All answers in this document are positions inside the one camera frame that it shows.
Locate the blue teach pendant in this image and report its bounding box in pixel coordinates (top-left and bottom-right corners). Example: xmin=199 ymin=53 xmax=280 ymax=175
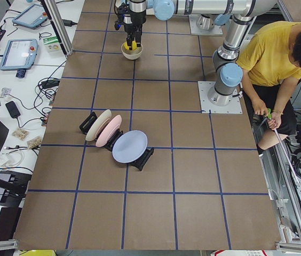
xmin=12 ymin=4 xmax=47 ymax=29
xmin=0 ymin=39 xmax=38 ymax=71

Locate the green handled tool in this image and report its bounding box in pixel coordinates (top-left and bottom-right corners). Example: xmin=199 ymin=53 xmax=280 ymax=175
xmin=265 ymin=108 xmax=272 ymax=120

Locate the aluminium frame post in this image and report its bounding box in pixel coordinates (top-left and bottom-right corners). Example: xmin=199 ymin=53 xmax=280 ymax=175
xmin=41 ymin=0 xmax=73 ymax=56

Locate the pink plate in rack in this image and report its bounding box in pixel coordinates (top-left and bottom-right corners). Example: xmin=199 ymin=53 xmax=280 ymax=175
xmin=96 ymin=115 xmax=122 ymax=147

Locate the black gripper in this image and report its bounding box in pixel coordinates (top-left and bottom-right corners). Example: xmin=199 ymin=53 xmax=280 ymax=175
xmin=123 ymin=11 xmax=146 ymax=47

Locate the blue teach pendant far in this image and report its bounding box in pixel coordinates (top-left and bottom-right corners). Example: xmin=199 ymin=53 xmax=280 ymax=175
xmin=12 ymin=4 xmax=47 ymax=29

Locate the black power adapter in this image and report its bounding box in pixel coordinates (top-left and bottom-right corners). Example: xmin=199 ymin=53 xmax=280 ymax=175
xmin=62 ymin=19 xmax=77 ymax=27

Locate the black dish rack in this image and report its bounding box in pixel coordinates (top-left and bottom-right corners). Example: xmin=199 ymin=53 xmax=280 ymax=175
xmin=79 ymin=109 xmax=154 ymax=171

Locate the blue plate in rack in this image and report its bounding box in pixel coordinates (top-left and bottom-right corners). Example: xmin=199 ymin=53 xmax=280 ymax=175
xmin=112 ymin=130 xmax=148 ymax=163

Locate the yellow lemon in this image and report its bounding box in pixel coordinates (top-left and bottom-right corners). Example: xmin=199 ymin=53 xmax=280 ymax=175
xmin=123 ymin=41 xmax=138 ymax=51

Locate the white bowl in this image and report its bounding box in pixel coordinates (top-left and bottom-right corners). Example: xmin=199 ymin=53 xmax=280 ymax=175
xmin=121 ymin=43 xmax=144 ymax=60

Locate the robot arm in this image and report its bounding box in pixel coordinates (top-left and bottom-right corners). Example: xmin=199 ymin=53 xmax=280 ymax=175
xmin=208 ymin=14 xmax=255 ymax=106
xmin=115 ymin=0 xmax=276 ymax=54

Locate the cream plate in rack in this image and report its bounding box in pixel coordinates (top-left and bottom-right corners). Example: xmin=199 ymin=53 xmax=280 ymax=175
xmin=85 ymin=109 xmax=112 ymax=141

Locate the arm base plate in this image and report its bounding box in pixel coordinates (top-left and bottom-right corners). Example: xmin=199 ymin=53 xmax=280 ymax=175
xmin=189 ymin=14 xmax=223 ymax=36
xmin=198 ymin=81 xmax=243 ymax=114

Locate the green white carton box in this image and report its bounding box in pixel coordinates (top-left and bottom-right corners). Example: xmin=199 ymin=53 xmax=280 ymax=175
xmin=43 ymin=36 xmax=61 ymax=53

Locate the blue teach pendant near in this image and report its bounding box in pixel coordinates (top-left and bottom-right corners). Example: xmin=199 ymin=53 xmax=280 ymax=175
xmin=0 ymin=39 xmax=38 ymax=71

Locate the person in yellow shirt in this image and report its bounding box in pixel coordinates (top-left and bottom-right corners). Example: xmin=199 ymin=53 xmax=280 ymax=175
xmin=236 ymin=21 xmax=301 ymax=155

